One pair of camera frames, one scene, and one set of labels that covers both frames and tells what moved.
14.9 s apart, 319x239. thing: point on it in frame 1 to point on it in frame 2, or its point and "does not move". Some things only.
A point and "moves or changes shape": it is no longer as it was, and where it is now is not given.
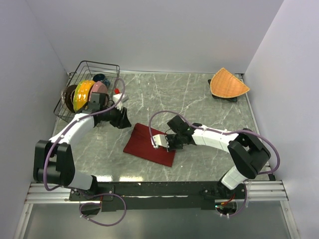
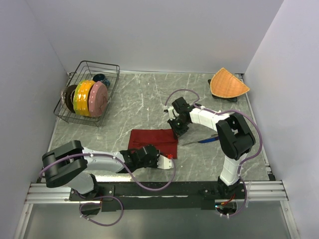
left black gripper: x=122 y=120 to x=155 y=164
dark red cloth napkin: x=139 y=144 moves or changes shape
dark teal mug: x=101 y=78 does not move
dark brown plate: x=69 y=97 does not move
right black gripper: x=171 y=147 to x=178 y=133
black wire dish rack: x=88 y=90 does not move
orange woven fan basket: x=225 y=84 does not move
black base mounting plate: x=158 y=196 does not move
